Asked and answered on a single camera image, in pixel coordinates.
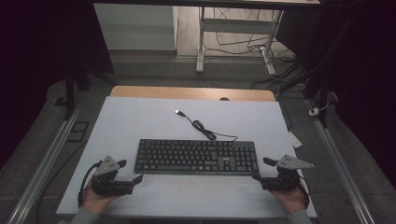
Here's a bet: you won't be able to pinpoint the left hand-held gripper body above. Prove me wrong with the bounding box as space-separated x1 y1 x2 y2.
90 155 135 197

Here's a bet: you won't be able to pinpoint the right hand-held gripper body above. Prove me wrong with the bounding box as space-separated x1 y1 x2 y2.
261 154 316 191

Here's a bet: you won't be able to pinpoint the black computer keyboard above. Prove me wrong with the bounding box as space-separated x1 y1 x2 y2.
134 138 261 176

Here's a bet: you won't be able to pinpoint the person's right hand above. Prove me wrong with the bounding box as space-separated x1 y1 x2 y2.
269 181 308 215

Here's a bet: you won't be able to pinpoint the person's left hand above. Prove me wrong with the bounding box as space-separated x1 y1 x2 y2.
81 179 121 217

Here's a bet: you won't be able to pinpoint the white paper tag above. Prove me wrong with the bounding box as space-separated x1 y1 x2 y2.
287 130 304 149

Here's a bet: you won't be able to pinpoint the white table board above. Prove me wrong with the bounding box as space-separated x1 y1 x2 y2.
55 96 318 219

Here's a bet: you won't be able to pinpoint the black metal stand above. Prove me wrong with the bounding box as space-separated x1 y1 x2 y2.
55 60 117 121
276 60 339 129

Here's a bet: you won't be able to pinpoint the wooden table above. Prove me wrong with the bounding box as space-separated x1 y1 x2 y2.
109 85 276 103

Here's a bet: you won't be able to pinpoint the white cabinet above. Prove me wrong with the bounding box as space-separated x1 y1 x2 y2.
92 3 178 51

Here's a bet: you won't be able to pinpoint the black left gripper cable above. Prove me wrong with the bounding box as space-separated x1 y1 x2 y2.
78 160 103 208

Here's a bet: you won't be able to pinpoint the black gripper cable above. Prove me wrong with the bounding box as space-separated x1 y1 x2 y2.
298 175 312 210
78 160 103 208

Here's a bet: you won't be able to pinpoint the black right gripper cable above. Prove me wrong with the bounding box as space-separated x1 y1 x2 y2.
298 175 312 210

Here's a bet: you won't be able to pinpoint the aluminium rail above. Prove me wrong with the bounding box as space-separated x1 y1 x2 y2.
6 105 84 224
306 99 376 224

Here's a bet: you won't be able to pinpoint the long black floor cable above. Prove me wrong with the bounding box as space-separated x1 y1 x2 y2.
35 141 89 224

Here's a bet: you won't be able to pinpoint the black keyboard usb cable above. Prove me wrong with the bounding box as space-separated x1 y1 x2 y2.
175 109 238 142

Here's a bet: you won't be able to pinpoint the thick black floor cables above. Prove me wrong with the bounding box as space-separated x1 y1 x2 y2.
248 59 310 91

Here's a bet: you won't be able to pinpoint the tangle of thin floor cables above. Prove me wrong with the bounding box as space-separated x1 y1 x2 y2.
204 7 297 63

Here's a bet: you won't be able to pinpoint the white metal desk frame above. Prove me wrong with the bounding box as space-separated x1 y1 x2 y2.
195 6 285 76

